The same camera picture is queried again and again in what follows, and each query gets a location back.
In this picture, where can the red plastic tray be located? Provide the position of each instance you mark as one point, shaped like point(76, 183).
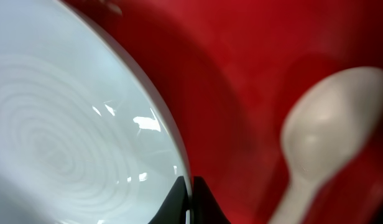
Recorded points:
point(230, 70)

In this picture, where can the white plastic spoon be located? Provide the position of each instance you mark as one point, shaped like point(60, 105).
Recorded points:
point(326, 129)

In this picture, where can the light blue plate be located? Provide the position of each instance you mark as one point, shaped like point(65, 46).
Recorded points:
point(85, 137)

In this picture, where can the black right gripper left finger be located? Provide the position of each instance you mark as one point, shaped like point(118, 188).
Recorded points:
point(174, 208)

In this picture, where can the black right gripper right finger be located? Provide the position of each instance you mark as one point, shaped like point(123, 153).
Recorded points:
point(205, 207)

